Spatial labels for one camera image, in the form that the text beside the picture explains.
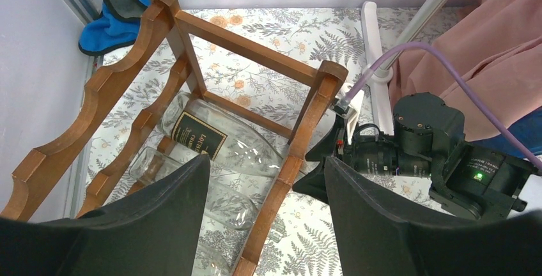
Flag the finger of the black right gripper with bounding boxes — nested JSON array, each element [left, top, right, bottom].
[[292, 116, 345, 204]]

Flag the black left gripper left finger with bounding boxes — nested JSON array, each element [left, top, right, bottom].
[[1, 155, 210, 275]]

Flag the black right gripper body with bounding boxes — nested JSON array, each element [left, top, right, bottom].
[[336, 123, 399, 176]]

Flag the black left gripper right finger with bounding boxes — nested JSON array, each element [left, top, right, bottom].
[[324, 157, 541, 275]]

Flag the clear round glass bottle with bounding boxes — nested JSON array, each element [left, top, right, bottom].
[[128, 147, 259, 231]]

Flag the clear slim glass bottle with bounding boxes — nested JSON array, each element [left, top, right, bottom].
[[158, 91, 283, 178]]

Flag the brown wooden wine rack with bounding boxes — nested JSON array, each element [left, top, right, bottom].
[[1, 0, 348, 275]]

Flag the blue glass bottle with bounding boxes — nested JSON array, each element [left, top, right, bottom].
[[474, 108, 541, 158]]

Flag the clear labelled square bottle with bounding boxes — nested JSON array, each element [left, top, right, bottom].
[[192, 243, 231, 276]]

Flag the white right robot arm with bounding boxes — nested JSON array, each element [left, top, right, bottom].
[[293, 93, 541, 221]]

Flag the floral patterned table mat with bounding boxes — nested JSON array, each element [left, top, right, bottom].
[[79, 4, 348, 275]]

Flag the pink shorts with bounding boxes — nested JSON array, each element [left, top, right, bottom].
[[389, 0, 541, 141]]

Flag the silver metal clothes pole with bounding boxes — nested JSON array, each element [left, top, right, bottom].
[[396, 0, 448, 44]]

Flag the blue and black cloth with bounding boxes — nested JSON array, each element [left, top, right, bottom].
[[79, 0, 150, 57]]

